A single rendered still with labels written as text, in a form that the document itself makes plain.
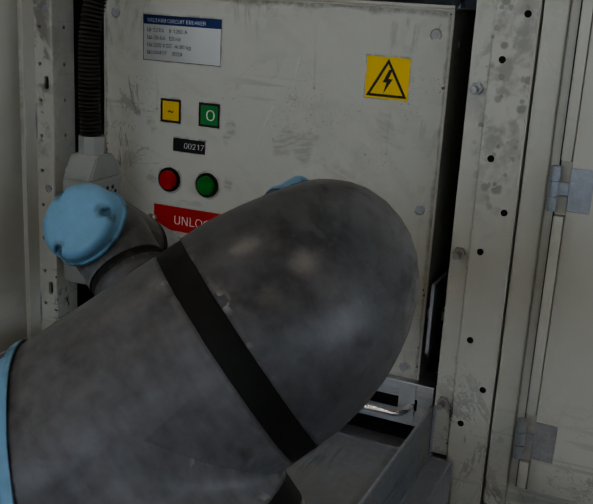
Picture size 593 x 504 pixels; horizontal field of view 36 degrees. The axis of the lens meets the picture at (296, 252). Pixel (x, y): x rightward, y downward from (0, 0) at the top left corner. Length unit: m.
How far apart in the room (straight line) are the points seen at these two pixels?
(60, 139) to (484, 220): 0.62
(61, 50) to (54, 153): 0.14
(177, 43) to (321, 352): 0.90
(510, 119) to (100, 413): 0.74
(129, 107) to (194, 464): 0.95
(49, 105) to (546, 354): 0.74
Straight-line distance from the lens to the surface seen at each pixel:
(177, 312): 0.38
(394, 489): 1.05
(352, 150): 1.14
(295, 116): 1.17
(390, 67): 1.12
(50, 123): 1.33
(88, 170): 1.22
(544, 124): 1.04
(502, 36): 1.04
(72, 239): 0.82
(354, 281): 0.39
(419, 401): 1.19
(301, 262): 0.38
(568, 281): 1.04
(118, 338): 0.39
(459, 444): 1.16
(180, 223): 1.28
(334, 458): 1.15
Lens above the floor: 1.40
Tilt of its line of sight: 16 degrees down
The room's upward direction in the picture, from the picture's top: 3 degrees clockwise
